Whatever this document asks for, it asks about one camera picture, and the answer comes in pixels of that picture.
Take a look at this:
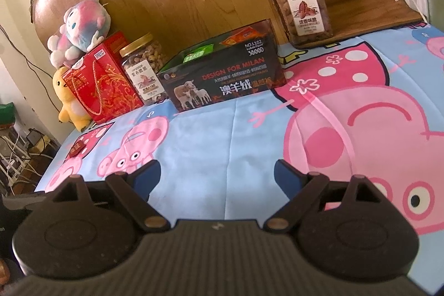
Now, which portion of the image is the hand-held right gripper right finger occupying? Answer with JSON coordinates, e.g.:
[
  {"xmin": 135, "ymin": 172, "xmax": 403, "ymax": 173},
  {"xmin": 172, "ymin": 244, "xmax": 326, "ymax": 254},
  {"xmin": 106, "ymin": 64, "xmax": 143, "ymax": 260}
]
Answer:
[{"xmin": 265, "ymin": 159, "xmax": 386, "ymax": 233}]

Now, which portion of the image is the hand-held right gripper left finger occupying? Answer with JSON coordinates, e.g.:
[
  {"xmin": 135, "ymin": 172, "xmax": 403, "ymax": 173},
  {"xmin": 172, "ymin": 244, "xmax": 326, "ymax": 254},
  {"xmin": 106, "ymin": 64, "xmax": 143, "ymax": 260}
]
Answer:
[{"xmin": 45, "ymin": 159, "xmax": 171, "ymax": 233}]

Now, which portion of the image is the dark printed cardboard box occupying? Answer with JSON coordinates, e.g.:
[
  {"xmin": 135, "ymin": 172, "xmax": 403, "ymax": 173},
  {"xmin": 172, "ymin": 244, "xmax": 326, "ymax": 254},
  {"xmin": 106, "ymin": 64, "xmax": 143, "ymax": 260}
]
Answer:
[{"xmin": 156, "ymin": 18, "xmax": 288, "ymax": 113}]

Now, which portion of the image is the green snack packet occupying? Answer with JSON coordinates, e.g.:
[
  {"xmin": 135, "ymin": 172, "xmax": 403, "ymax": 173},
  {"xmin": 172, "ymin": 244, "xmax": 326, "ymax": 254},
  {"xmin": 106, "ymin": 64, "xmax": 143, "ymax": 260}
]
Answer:
[{"xmin": 182, "ymin": 44, "xmax": 215, "ymax": 65}]

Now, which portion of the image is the orange snack packet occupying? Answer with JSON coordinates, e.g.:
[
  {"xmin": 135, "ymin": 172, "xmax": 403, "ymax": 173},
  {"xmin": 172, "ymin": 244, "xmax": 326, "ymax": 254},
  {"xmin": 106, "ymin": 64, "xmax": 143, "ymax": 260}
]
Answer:
[{"xmin": 220, "ymin": 26, "xmax": 259, "ymax": 47}]

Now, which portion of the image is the cartoon pig printed bed sheet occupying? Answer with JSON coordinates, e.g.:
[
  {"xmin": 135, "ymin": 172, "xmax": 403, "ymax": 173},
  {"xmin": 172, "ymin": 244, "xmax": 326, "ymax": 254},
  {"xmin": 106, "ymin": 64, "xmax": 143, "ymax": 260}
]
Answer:
[{"xmin": 35, "ymin": 20, "xmax": 444, "ymax": 295}]

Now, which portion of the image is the red gift box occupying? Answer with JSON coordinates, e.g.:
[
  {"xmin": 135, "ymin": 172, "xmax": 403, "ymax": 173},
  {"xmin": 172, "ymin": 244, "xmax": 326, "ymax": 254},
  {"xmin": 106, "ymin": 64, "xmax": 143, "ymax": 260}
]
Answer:
[{"xmin": 62, "ymin": 31, "xmax": 145, "ymax": 125}]

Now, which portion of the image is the short gold lid nut jar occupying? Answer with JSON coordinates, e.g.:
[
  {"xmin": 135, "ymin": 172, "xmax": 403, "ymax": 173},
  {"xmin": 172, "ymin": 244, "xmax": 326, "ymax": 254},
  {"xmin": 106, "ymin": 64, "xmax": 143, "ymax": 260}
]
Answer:
[{"xmin": 119, "ymin": 33, "xmax": 171, "ymax": 106}]

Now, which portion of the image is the yellow plush toy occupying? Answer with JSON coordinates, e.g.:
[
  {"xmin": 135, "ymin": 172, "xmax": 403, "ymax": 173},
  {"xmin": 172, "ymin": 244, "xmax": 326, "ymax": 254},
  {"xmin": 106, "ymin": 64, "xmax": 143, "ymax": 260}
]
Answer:
[{"xmin": 52, "ymin": 66, "xmax": 93, "ymax": 132}]

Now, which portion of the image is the green container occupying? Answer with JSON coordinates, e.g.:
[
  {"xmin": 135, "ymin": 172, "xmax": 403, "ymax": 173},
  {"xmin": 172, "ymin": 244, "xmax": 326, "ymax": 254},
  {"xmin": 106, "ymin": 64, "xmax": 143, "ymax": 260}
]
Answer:
[{"xmin": 0, "ymin": 103, "xmax": 15, "ymax": 131}]

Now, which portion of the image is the pink and blue plush toy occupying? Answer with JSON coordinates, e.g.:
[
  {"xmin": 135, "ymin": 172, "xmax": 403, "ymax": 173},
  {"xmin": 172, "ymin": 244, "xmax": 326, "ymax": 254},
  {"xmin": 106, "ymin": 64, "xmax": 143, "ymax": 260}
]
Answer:
[{"xmin": 47, "ymin": 0, "xmax": 112, "ymax": 69}]

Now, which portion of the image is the tall gold lid nut jar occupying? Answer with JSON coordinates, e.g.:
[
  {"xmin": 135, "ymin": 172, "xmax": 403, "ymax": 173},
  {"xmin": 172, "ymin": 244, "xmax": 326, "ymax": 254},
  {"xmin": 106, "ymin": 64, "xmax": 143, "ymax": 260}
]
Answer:
[{"xmin": 270, "ymin": 0, "xmax": 334, "ymax": 48}]

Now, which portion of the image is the black wall cable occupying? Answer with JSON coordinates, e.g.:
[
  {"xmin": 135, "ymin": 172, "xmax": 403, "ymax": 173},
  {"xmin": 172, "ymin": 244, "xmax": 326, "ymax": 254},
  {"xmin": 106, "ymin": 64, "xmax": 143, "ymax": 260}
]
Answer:
[{"xmin": 0, "ymin": 24, "xmax": 66, "ymax": 145}]

